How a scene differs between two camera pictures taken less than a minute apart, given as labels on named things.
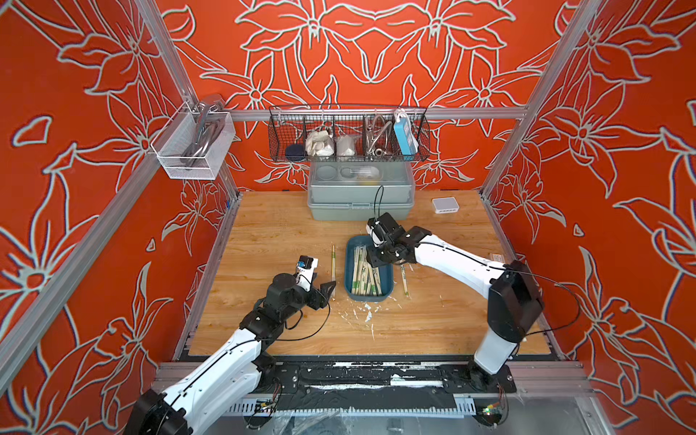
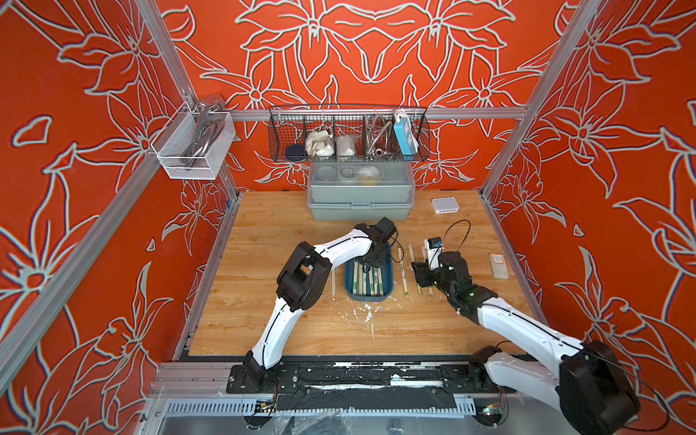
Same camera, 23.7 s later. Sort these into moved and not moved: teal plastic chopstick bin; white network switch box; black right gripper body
Moved: black right gripper body
Not moved: teal plastic chopstick bin; white network switch box
